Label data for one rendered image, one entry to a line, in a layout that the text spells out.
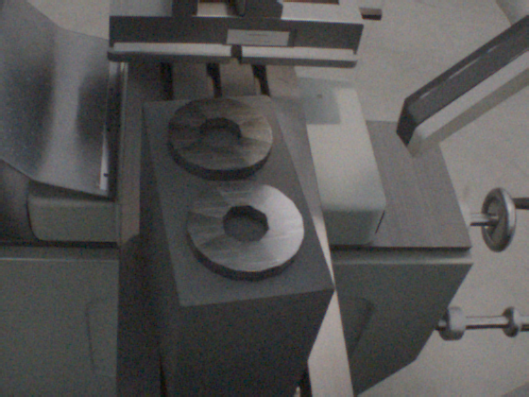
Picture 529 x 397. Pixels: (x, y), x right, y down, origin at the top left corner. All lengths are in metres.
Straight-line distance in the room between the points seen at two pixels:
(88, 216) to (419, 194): 0.52
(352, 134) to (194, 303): 0.63
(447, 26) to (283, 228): 2.43
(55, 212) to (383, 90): 1.70
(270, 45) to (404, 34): 1.82
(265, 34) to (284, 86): 0.08
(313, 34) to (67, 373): 0.74
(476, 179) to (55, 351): 1.48
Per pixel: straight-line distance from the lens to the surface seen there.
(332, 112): 1.16
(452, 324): 1.32
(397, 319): 1.28
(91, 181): 0.96
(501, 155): 2.48
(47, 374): 1.38
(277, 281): 0.56
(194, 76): 1.01
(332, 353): 0.76
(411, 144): 0.16
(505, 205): 1.33
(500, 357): 1.98
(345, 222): 1.05
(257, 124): 0.65
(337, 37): 1.05
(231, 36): 1.02
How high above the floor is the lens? 1.56
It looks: 49 degrees down
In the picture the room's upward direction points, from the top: 8 degrees clockwise
